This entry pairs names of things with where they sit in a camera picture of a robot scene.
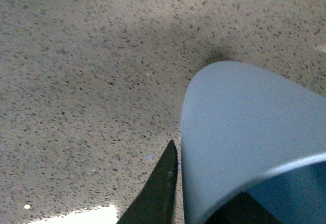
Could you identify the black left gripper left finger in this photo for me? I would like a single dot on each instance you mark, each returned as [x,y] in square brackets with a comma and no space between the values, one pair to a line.
[156,202]

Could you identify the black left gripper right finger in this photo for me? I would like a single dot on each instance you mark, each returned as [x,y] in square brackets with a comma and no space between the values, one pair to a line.
[242,209]

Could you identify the light blue plastic cup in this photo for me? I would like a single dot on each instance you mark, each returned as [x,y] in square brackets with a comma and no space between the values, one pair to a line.
[246,129]

